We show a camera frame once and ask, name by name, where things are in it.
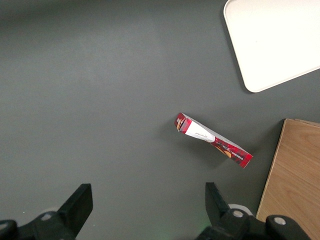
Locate cream white plastic tray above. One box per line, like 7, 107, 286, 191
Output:
223, 0, 320, 94

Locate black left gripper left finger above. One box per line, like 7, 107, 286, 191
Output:
0, 183, 94, 240

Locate red cookie box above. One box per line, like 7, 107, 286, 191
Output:
173, 112, 254, 170

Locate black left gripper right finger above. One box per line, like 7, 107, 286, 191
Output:
197, 182, 313, 240

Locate wooden drawer cabinet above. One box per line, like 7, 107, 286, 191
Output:
256, 118, 320, 240

